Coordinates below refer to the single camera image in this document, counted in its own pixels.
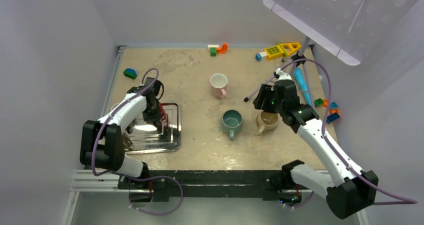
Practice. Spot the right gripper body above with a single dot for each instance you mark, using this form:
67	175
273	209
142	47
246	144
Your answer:
270	104

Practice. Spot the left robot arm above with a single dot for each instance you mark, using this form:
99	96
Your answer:
102	140

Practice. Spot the pink mug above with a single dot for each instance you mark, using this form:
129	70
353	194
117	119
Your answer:
218	83

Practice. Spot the teal speckled mug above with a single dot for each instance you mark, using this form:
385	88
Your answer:
231	123

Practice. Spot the metal tray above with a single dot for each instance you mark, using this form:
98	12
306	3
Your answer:
146	139

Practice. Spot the small green cube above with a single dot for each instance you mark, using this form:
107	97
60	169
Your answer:
213	51

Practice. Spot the red mug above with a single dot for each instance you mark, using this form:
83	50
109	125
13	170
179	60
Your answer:
164	116

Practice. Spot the aluminium frame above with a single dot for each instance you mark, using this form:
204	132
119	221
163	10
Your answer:
96	200

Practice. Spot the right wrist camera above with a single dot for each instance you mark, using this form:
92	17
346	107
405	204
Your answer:
279	75

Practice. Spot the light blue cone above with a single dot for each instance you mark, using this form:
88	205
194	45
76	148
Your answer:
302	85

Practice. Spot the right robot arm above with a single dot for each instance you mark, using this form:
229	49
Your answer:
346	187

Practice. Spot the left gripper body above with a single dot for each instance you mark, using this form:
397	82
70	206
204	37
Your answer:
152	113

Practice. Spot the orange elbow toy piece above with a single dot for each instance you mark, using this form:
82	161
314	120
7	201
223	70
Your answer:
222	49

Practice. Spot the tripod stand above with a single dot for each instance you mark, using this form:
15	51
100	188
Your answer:
298	55

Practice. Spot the orange curved toy piece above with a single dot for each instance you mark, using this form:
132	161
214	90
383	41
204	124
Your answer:
326	105

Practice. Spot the perforated white board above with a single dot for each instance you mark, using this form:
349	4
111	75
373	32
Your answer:
348	29

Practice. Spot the yellow toy block structure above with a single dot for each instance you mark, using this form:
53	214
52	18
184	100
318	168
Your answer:
282	50

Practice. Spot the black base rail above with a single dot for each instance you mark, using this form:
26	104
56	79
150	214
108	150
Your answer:
268	185

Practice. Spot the brown striped mug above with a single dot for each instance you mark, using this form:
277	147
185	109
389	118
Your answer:
127	142

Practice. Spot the beige round mug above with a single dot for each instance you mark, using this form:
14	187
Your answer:
266	122

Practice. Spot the blue green toy block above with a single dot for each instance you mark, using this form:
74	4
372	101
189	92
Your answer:
130	73

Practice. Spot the blue white toy block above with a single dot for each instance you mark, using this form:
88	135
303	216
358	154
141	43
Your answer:
261	56

